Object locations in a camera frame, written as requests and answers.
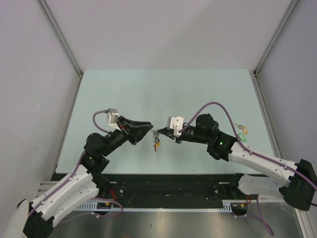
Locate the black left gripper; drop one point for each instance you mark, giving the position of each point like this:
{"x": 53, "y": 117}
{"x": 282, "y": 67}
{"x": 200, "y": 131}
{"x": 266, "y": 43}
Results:
{"x": 133, "y": 134}

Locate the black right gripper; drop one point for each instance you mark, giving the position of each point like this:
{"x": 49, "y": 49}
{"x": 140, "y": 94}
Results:
{"x": 169, "y": 133}

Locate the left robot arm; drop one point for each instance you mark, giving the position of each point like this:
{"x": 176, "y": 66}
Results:
{"x": 85, "y": 181}

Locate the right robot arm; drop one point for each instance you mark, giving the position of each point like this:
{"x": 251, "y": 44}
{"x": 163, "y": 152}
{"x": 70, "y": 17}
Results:
{"x": 294, "y": 182}

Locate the green key tag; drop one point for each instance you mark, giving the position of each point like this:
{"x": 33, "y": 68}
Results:
{"x": 242, "y": 137}

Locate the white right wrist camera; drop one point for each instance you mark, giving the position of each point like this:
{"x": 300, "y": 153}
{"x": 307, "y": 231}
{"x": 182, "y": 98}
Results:
{"x": 175, "y": 123}

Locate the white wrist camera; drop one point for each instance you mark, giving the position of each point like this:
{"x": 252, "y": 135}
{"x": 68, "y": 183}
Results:
{"x": 175, "y": 123}
{"x": 112, "y": 117}

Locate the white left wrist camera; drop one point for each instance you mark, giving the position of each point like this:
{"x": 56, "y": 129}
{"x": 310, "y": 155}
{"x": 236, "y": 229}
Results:
{"x": 112, "y": 117}

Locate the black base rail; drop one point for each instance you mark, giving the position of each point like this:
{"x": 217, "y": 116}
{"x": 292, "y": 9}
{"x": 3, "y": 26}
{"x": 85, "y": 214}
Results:
{"x": 173, "y": 191}

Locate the white slotted cable duct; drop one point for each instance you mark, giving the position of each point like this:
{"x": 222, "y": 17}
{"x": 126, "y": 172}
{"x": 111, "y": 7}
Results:
{"x": 101, "y": 206}

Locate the aluminium frame post left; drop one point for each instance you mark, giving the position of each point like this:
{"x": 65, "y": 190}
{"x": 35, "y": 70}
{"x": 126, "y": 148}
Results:
{"x": 49, "y": 16}

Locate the aluminium frame post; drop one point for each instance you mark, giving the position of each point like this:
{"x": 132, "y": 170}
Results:
{"x": 49, "y": 16}
{"x": 277, "y": 34}

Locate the aluminium frame post right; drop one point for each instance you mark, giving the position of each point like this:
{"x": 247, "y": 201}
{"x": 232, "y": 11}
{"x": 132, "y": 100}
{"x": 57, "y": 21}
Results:
{"x": 277, "y": 34}

